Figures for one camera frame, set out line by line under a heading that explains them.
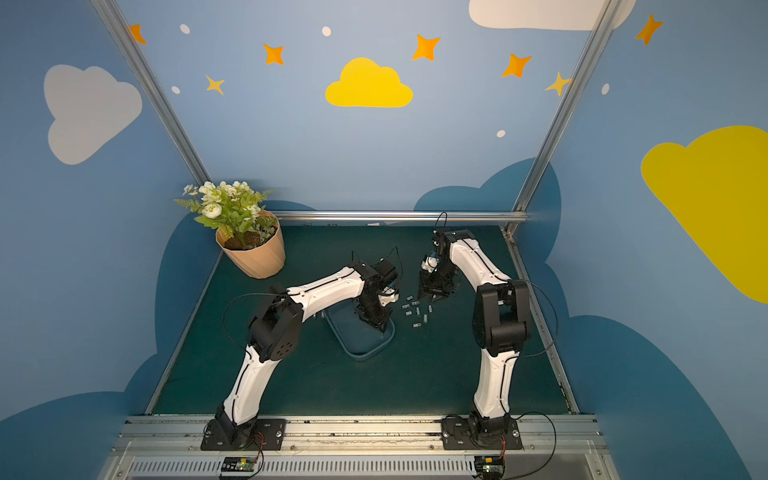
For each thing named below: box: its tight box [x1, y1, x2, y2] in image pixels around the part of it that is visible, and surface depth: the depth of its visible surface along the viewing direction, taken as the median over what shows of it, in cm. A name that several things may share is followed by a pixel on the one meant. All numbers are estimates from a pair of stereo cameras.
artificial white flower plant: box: [173, 181, 277, 249], surface depth 87 cm
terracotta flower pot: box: [216, 210, 286, 279], surface depth 98 cm
